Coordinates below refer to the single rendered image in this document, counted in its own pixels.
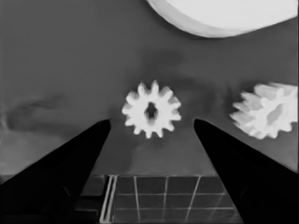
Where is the small white toothed gear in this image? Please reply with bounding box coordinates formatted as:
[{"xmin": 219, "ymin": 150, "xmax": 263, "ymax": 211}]
[{"xmin": 121, "ymin": 79, "xmax": 182, "ymax": 140}]

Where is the large thick white disc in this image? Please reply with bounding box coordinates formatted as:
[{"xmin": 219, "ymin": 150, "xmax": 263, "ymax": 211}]
[{"xmin": 145, "ymin": 0, "xmax": 299, "ymax": 39}]

